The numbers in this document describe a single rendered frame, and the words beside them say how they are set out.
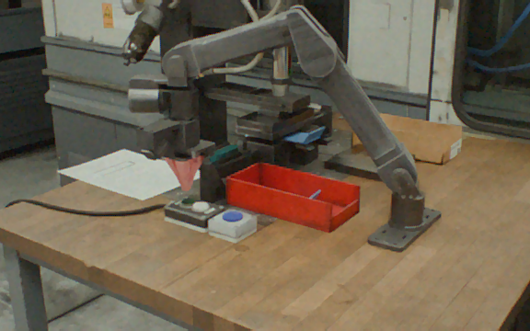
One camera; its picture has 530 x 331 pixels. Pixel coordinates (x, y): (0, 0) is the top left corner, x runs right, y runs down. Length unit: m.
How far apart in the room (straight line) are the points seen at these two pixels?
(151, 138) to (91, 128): 2.00
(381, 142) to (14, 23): 3.62
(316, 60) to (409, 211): 0.33
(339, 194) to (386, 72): 0.82
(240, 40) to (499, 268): 0.60
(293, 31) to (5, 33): 3.54
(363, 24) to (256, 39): 0.98
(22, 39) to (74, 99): 1.48
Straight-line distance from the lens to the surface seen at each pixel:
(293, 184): 1.43
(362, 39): 2.15
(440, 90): 2.00
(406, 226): 1.28
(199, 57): 1.21
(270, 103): 1.54
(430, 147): 1.67
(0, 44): 4.56
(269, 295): 1.07
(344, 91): 1.19
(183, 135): 1.23
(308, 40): 1.16
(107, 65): 3.00
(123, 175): 1.60
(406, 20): 2.07
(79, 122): 3.25
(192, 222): 1.29
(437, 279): 1.14
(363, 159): 1.62
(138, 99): 1.26
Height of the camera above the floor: 1.45
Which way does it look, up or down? 20 degrees down
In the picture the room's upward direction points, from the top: straight up
